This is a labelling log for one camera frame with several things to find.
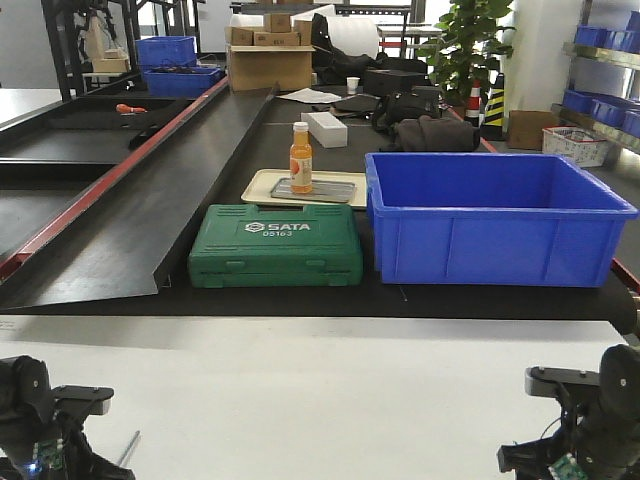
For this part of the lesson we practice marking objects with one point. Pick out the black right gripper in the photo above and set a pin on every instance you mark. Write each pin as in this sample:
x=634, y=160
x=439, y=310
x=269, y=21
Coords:
x=573, y=390

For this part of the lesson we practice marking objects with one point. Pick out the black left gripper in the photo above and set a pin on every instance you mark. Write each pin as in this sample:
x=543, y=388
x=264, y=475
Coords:
x=46, y=439

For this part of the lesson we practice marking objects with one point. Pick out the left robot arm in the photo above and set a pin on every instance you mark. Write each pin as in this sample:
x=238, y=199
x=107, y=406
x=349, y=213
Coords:
x=25, y=376

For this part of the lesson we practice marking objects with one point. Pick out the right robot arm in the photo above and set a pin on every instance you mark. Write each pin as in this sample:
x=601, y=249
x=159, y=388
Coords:
x=598, y=435

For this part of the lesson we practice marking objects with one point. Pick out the small metal tray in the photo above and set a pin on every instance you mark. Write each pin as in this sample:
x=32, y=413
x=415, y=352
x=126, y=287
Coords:
x=322, y=191

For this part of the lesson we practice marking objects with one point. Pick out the black conveyor side panel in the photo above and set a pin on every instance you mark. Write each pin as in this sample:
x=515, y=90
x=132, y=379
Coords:
x=124, y=235

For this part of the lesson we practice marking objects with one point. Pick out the large blue plastic bin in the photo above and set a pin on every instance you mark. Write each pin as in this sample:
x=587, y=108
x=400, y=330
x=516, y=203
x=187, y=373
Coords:
x=491, y=219

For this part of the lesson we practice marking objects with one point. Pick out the green SATA tool case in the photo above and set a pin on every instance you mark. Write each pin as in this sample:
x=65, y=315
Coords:
x=245, y=246

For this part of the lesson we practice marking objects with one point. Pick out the white mesh basket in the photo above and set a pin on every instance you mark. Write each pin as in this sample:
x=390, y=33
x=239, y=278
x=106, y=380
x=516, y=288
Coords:
x=582, y=147

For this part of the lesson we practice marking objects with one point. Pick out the brown cardboard box floor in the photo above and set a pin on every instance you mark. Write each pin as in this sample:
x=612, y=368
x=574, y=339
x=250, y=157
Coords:
x=525, y=128

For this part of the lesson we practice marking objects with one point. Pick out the blue bins on shelf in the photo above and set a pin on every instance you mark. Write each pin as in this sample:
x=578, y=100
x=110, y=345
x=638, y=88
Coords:
x=602, y=91

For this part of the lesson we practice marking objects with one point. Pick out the black bag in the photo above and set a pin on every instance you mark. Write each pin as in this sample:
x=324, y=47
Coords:
x=426, y=134

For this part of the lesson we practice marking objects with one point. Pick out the orange traffic cone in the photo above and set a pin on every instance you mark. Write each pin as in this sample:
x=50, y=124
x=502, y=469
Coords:
x=472, y=110

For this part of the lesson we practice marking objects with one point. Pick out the orange juice bottle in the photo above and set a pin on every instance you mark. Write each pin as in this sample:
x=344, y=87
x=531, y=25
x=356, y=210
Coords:
x=300, y=159

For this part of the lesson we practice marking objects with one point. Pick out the white rectangular box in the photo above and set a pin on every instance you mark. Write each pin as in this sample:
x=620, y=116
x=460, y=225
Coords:
x=326, y=129

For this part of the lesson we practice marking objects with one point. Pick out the blue bin far left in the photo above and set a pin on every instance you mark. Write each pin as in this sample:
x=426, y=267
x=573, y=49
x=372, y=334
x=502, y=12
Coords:
x=169, y=67

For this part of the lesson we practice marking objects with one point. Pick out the potted green plant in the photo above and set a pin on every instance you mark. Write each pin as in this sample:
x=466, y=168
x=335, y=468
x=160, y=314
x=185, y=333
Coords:
x=470, y=48

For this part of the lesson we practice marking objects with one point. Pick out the white paper cup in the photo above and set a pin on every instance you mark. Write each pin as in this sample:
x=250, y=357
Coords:
x=352, y=84

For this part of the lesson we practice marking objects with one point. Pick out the large cardboard box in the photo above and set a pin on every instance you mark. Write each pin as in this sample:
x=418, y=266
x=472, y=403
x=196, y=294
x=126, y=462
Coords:
x=259, y=67

